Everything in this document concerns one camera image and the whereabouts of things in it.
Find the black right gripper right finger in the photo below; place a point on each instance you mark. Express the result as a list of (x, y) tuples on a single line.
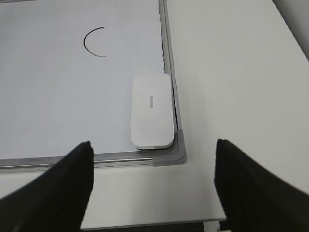
[(253, 198)]

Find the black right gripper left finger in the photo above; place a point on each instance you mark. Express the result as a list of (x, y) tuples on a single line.
[(55, 201)]

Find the white whiteboard eraser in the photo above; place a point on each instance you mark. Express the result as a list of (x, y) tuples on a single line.
[(152, 120)]

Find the white magnetic whiteboard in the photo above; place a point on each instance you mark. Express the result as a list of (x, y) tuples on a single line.
[(66, 75)]

